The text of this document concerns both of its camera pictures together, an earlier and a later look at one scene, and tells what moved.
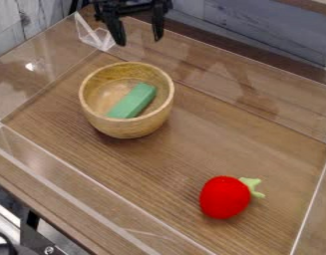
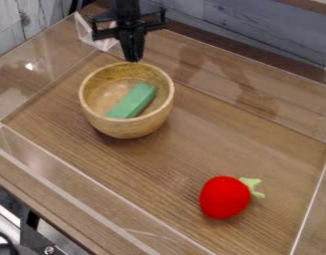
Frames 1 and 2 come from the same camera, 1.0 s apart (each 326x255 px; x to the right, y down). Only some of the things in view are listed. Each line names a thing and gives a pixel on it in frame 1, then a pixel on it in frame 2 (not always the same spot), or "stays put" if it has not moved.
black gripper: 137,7 to 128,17
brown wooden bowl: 104,87 stays put
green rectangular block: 134,102 stays put
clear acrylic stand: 96,38 stays put
